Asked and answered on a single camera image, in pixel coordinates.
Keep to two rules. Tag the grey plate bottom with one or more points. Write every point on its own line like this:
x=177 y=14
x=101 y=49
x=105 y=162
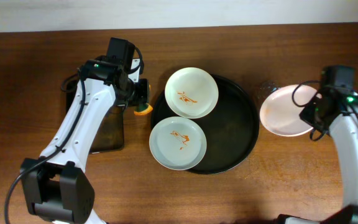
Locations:
x=177 y=143

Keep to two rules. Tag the black rectangular tray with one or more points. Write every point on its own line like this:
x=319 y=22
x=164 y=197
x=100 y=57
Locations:
x=100 y=127

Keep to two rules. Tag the pink plate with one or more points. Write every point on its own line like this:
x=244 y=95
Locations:
x=279 y=115

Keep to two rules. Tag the black round tray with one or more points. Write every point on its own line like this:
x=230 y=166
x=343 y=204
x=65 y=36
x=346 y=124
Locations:
x=231 y=129

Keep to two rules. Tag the cream plate top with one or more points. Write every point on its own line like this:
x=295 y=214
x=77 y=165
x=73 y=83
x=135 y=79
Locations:
x=191 y=93

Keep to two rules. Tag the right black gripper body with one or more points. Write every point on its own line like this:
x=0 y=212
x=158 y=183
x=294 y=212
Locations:
x=313 y=113

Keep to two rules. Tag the orange green scrub sponge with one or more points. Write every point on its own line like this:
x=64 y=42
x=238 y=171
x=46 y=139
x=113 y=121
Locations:
x=142 y=109

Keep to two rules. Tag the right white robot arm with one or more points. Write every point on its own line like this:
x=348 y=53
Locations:
x=344 y=132

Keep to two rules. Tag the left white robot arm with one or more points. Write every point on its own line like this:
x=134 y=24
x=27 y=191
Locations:
x=55 y=186

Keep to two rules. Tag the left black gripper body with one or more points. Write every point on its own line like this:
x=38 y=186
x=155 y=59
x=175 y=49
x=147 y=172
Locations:
x=143 y=93

